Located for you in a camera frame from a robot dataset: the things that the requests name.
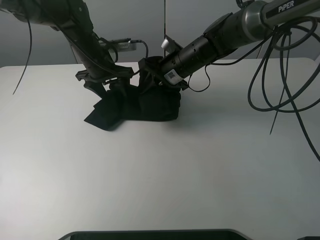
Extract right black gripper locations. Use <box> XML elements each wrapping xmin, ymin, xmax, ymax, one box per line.
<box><xmin>149</xmin><ymin>49</ymin><xmax>190</xmax><ymax>90</ymax></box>

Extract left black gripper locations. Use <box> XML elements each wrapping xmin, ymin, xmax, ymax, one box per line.
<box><xmin>67</xmin><ymin>37</ymin><xmax>134</xmax><ymax>99</ymax></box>

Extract black printed t-shirt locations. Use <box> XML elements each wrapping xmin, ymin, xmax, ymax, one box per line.
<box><xmin>84</xmin><ymin>57</ymin><xmax>181</xmax><ymax>131</ymax></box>

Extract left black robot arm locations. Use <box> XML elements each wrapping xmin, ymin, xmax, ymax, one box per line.
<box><xmin>0</xmin><ymin>0</ymin><xmax>134</xmax><ymax>97</ymax></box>

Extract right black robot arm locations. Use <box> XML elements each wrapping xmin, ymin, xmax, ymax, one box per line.
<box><xmin>152</xmin><ymin>0</ymin><xmax>320</xmax><ymax>89</ymax></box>

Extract dark robot base front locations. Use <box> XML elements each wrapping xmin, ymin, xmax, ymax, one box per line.
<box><xmin>60</xmin><ymin>229</ymin><xmax>251</xmax><ymax>240</ymax></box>

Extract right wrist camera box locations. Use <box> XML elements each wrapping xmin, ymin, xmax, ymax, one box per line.
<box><xmin>161</xmin><ymin>34</ymin><xmax>183</xmax><ymax>54</ymax></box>

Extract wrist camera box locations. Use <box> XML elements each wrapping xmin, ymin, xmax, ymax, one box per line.
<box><xmin>161</xmin><ymin>34</ymin><xmax>183</xmax><ymax>54</ymax></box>
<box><xmin>98</xmin><ymin>38</ymin><xmax>137</xmax><ymax>53</ymax></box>

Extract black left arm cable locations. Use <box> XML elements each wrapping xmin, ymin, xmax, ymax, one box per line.
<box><xmin>0</xmin><ymin>7</ymin><xmax>150</xmax><ymax>96</ymax></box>

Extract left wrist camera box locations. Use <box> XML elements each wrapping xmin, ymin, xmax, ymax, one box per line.
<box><xmin>98</xmin><ymin>38</ymin><xmax>137</xmax><ymax>53</ymax></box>

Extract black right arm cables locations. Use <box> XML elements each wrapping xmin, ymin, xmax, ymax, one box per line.
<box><xmin>184</xmin><ymin>14</ymin><xmax>320</xmax><ymax>162</ymax></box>

